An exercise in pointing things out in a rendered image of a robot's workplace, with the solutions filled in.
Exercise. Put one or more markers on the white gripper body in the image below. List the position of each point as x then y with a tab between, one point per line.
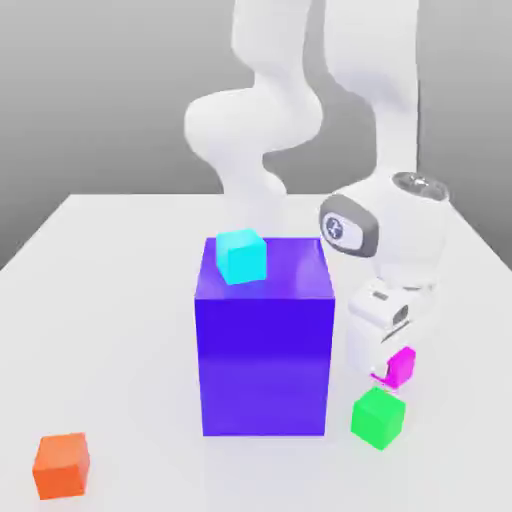
366	348

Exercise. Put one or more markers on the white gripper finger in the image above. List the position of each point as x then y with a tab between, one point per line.
382	370

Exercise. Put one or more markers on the small magenta cube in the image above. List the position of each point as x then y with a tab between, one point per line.
403	366

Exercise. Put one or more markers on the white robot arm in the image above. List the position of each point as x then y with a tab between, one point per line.
256	120

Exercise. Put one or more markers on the small green cube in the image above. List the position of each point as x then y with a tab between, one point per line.
376	418

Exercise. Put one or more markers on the small cyan cube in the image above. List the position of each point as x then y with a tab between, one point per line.
242	258

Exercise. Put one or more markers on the small orange cube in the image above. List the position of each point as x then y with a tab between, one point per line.
60	468

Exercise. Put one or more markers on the large blue box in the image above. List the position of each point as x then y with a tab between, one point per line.
264	360

